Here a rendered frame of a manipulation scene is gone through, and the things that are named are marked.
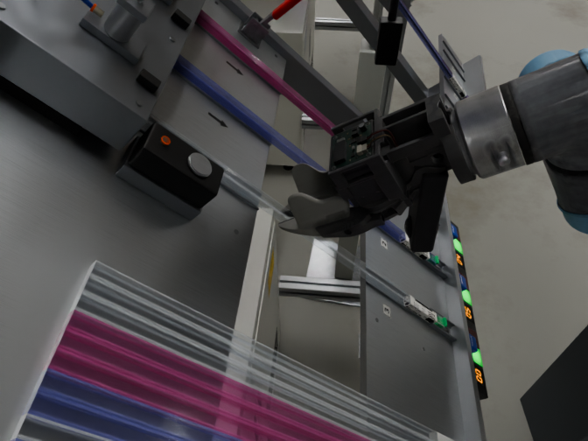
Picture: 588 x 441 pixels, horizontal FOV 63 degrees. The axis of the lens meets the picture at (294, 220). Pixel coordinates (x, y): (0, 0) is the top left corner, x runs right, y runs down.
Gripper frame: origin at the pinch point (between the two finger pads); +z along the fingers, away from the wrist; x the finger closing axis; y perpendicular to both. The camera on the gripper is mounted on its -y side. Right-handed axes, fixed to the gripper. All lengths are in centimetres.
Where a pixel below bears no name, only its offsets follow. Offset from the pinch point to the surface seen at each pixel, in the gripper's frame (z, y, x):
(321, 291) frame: 30, -56, -32
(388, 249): -3.9, -18.1, -7.3
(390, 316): -3.9, -17.8, 3.7
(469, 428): -8.2, -31.4, 13.5
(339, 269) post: 39, -80, -58
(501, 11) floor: -37, -135, -266
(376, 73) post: -2, -20, -58
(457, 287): -9.5, -31.0, -7.3
